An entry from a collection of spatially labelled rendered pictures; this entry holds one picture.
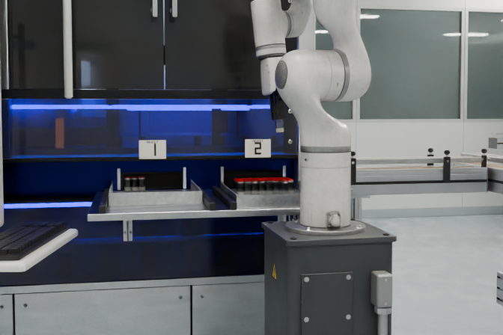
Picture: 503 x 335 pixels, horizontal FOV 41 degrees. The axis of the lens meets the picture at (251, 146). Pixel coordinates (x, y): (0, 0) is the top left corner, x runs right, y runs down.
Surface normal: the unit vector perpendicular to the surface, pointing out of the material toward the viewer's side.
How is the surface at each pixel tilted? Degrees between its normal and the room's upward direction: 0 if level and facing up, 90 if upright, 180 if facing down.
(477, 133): 90
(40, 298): 90
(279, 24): 86
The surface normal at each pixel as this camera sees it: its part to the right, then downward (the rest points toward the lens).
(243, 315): 0.18, 0.05
